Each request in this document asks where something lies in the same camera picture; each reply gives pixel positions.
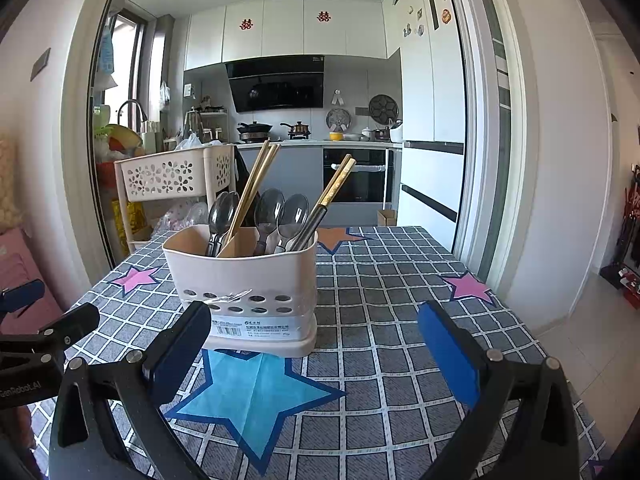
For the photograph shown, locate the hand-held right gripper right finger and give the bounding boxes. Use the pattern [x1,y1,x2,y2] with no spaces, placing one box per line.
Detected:
[417,301,583,480]

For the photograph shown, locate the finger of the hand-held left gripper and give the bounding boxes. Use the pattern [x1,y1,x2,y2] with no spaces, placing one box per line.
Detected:
[0,280,46,314]
[0,303,101,361]

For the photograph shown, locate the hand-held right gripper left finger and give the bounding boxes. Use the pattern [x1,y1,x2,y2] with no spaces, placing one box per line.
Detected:
[49,301,213,480]

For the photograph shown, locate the cream plastic utensil holder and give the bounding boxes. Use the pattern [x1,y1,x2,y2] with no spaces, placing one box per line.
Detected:
[162,225,319,356]

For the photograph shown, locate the plain wooden chopstick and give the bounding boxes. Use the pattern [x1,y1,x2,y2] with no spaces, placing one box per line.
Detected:
[232,144,281,247]
[227,141,269,247]

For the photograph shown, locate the person's left forearm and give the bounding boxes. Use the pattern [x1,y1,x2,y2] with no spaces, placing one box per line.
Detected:
[0,405,37,461]

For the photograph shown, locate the pink cardboard box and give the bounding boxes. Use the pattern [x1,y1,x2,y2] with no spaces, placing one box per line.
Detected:
[0,227,63,321]

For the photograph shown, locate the grey checked tablecloth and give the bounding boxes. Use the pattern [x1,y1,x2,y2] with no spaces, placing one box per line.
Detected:
[27,225,608,480]

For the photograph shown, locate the cream quilted cloth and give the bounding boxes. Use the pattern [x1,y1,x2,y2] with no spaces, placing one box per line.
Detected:
[0,135,26,233]

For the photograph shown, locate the yellow packet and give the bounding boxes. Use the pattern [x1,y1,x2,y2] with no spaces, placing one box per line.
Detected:
[112,200,151,256]

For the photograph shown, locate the clear plastic bags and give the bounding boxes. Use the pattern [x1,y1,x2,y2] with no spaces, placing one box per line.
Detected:
[150,200,211,238]

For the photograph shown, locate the cream plastic basket cart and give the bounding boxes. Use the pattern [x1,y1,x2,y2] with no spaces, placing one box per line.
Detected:
[114,144,236,256]

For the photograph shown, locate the colourful stacked bowls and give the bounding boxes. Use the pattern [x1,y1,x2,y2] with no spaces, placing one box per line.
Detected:
[92,122,143,158]

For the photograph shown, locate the black built-in oven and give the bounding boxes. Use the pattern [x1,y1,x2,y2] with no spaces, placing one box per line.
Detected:
[322,147,396,203]

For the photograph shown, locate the black red floor stand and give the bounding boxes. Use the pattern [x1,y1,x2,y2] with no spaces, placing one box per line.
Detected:
[600,162,640,308]

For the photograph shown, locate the white plastic bag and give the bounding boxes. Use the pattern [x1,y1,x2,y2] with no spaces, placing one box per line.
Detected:
[175,132,208,151]

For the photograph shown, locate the curved steel faucet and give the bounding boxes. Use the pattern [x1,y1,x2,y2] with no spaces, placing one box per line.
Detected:
[117,100,149,133]

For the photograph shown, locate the grey base cabinet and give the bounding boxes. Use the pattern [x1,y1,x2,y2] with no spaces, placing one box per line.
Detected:
[235,147,323,196]

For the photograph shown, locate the black wok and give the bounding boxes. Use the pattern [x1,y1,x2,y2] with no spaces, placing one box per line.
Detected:
[236,121,275,142]

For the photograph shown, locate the white kitchen counter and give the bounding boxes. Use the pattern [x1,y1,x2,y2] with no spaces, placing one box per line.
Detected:
[235,140,403,150]

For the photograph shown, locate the blue hanging towel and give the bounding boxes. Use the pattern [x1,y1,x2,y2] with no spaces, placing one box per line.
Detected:
[97,30,118,73]

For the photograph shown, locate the steel cooking pot with lid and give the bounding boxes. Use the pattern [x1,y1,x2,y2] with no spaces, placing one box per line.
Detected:
[280,120,312,140]

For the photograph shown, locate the white refrigerator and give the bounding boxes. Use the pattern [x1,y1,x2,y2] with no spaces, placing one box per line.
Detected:
[397,0,468,253]

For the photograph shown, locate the black range hood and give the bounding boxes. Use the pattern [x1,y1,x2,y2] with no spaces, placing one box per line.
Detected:
[224,55,326,113]

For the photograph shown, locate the grey wall switch plate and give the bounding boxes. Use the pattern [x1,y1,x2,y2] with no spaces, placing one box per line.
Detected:
[30,47,52,82]

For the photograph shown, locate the white wire shelf rack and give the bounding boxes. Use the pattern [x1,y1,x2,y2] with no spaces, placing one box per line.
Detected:
[185,105,231,143]

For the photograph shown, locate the round black wire rack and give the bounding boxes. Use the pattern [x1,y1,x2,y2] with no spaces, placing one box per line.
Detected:
[368,94,401,123]

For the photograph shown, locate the white wall cabinets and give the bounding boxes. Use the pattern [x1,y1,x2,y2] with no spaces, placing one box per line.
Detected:
[184,0,388,71]

